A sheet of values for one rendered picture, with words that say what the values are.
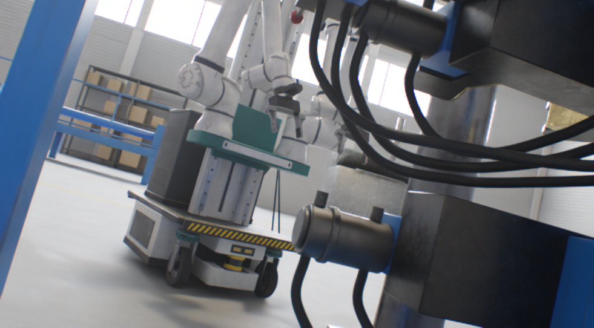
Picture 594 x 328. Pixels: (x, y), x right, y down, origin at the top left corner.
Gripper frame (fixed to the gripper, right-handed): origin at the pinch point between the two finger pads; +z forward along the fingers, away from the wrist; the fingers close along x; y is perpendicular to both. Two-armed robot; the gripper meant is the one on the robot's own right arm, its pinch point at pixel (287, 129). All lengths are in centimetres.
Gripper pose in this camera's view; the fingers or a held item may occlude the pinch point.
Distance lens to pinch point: 187.0
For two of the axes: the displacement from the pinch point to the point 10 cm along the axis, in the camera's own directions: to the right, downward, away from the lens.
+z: 1.1, 9.3, -3.4
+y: -7.0, 3.1, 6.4
